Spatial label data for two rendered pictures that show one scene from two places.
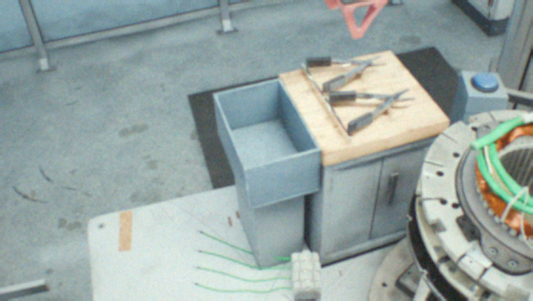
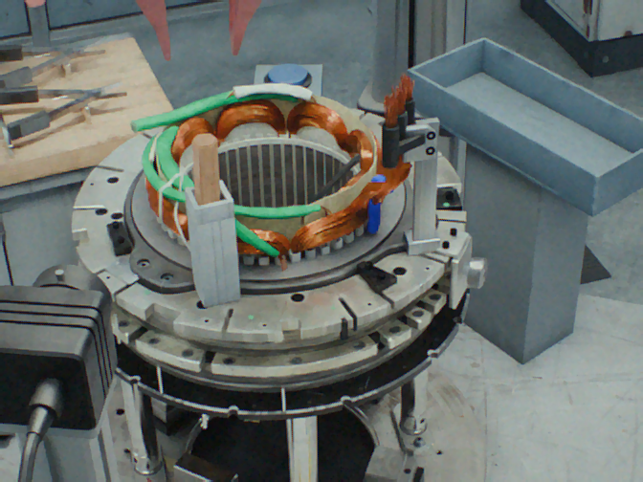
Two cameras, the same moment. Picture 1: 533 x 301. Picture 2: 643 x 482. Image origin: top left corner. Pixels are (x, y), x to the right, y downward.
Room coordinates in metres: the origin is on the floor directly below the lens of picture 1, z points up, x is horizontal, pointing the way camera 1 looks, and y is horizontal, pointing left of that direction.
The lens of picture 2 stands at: (-0.45, -0.33, 1.70)
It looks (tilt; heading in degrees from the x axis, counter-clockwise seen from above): 37 degrees down; 357
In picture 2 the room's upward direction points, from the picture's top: 2 degrees counter-clockwise
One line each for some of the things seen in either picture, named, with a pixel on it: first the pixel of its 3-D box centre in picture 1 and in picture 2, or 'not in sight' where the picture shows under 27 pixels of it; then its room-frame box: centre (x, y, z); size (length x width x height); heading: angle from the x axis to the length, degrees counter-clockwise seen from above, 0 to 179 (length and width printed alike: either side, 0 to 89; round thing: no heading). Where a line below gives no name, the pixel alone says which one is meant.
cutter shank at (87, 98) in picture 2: (384, 107); (73, 105); (0.58, -0.16, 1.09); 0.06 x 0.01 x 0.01; 132
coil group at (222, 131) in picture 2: (523, 135); (249, 122); (0.47, -0.32, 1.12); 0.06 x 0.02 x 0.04; 105
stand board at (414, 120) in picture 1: (361, 102); (59, 109); (0.63, -0.14, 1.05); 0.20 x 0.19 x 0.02; 107
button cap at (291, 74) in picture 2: (484, 80); (287, 75); (0.69, -0.36, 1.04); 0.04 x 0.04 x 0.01
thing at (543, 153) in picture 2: not in sight; (524, 220); (0.58, -0.60, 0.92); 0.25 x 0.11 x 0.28; 35
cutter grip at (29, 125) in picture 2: (360, 122); (28, 125); (0.55, -0.12, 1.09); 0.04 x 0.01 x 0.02; 122
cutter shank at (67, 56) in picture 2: (356, 70); (55, 62); (0.67, -0.13, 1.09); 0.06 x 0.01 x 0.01; 132
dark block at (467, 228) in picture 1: (467, 227); (119, 236); (0.35, -0.22, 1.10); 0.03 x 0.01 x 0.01; 14
